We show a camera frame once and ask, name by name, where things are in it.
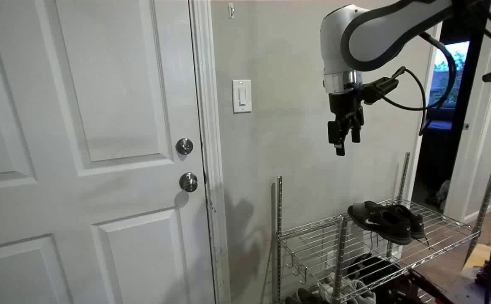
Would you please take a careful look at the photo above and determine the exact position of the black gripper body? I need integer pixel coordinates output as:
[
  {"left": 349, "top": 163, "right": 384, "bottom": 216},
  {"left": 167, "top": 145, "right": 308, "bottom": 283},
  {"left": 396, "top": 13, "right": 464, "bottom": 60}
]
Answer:
[{"left": 327, "top": 87, "right": 366, "bottom": 136}]

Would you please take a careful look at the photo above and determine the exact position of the white wall light switch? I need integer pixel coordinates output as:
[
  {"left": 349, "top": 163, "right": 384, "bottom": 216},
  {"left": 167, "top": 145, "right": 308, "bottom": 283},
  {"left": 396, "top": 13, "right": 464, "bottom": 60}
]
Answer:
[{"left": 231, "top": 77, "right": 253, "bottom": 114}]

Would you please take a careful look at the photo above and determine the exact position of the dark robot base platform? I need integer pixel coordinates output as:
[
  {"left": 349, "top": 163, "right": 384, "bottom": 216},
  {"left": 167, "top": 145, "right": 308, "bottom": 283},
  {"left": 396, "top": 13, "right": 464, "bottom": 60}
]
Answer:
[{"left": 406, "top": 265, "right": 491, "bottom": 304}]

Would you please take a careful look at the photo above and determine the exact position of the black shoe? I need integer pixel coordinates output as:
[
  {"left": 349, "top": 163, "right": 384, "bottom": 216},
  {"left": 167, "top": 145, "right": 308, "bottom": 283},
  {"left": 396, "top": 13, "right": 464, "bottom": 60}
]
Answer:
[
  {"left": 361, "top": 199, "right": 430, "bottom": 241},
  {"left": 345, "top": 202, "right": 415, "bottom": 246}
]

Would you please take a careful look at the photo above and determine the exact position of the bright window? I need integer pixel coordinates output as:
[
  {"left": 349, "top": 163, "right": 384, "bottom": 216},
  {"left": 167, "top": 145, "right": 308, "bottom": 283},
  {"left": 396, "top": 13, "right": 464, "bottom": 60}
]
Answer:
[{"left": 423, "top": 38, "right": 472, "bottom": 131}]

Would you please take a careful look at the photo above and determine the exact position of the white doorway trim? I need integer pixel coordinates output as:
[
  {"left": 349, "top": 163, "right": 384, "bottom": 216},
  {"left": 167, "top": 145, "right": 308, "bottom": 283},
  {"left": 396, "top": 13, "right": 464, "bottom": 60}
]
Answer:
[{"left": 442, "top": 0, "right": 491, "bottom": 223}]

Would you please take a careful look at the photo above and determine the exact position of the black item under shelf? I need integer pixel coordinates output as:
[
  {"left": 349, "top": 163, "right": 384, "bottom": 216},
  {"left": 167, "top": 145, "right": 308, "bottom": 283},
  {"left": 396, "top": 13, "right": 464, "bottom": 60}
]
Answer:
[{"left": 344, "top": 251, "right": 405, "bottom": 290}]

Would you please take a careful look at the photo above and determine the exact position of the silver deadbolt lock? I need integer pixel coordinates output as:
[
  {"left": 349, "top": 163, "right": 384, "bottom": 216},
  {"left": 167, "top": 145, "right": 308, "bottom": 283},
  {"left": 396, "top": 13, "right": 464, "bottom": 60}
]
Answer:
[{"left": 173, "top": 136, "right": 195, "bottom": 157}]

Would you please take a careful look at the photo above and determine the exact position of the silver round door knob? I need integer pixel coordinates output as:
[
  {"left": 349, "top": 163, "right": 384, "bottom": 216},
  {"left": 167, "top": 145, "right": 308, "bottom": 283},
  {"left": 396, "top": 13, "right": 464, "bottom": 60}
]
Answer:
[{"left": 177, "top": 170, "right": 200, "bottom": 194}]

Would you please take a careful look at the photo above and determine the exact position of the light wooden board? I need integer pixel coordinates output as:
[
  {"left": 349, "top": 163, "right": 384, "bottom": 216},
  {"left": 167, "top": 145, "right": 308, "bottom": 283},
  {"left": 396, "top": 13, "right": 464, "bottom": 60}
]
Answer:
[{"left": 462, "top": 241, "right": 491, "bottom": 271}]

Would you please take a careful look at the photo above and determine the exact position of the white panel door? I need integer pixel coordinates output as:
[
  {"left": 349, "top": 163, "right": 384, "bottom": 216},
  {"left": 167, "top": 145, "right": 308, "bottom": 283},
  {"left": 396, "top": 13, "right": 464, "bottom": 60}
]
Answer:
[{"left": 0, "top": 0, "right": 216, "bottom": 304}]

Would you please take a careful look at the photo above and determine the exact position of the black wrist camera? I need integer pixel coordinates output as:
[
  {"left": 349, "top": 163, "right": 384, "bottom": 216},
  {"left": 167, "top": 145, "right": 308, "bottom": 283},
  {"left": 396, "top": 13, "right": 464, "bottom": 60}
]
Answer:
[{"left": 359, "top": 76, "right": 401, "bottom": 104}]

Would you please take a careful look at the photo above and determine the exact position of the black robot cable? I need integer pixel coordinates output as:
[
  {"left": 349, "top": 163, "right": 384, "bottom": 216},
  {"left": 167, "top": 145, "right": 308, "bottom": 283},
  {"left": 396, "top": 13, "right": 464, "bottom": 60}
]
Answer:
[{"left": 379, "top": 30, "right": 460, "bottom": 136}]

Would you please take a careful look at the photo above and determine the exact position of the metal wire shelf rack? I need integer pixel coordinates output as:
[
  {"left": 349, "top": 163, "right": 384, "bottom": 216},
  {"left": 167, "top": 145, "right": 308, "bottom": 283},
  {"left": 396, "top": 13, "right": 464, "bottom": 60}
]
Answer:
[{"left": 270, "top": 150, "right": 491, "bottom": 304}]

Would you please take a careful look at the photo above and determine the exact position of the white door frame trim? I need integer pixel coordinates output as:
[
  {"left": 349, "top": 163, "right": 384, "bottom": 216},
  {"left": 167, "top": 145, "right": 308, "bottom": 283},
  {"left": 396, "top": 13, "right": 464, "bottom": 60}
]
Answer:
[{"left": 189, "top": 0, "right": 232, "bottom": 304}]

